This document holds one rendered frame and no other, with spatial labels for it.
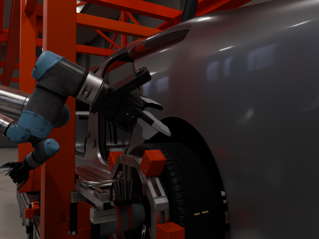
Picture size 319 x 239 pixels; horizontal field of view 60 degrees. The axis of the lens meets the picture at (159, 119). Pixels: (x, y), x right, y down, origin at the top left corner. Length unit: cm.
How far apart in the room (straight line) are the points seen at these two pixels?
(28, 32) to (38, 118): 307
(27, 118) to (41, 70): 11
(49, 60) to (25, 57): 296
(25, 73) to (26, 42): 36
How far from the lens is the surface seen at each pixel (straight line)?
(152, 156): 114
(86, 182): 133
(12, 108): 83
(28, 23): 374
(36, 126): 67
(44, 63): 67
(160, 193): 115
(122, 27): 410
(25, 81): 358
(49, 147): 135
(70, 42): 170
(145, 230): 146
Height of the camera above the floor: 125
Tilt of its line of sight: 2 degrees up
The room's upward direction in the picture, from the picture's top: straight up
